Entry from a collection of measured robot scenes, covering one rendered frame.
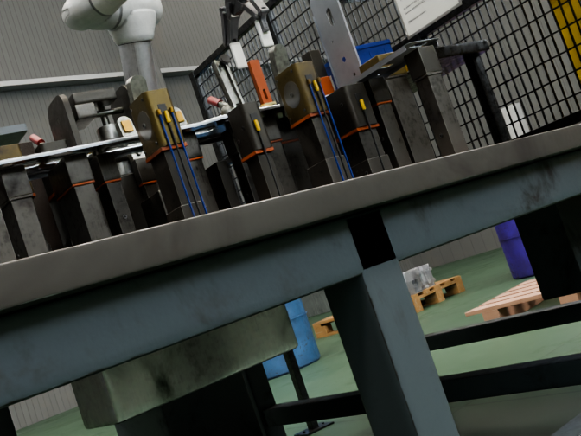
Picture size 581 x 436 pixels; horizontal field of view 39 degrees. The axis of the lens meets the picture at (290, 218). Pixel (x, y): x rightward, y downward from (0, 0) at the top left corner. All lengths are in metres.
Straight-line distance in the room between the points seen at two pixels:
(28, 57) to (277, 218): 10.32
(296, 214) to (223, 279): 0.12
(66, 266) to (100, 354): 0.10
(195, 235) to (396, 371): 0.35
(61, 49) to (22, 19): 0.62
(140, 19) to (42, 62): 8.67
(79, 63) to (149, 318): 10.68
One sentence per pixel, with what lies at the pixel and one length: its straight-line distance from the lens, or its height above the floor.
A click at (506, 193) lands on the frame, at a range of 1.35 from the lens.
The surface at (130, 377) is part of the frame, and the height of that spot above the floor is 0.55.
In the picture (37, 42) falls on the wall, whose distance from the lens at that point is 11.34.
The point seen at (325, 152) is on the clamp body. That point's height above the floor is 0.84.
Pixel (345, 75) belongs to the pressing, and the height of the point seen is 1.07.
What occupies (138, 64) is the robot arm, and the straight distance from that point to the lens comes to 2.60.
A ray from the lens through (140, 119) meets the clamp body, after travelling 1.66.
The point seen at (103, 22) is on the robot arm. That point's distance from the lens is 2.53.
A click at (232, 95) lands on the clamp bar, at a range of 2.17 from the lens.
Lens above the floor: 0.61
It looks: 4 degrees up
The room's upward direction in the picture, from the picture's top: 19 degrees counter-clockwise
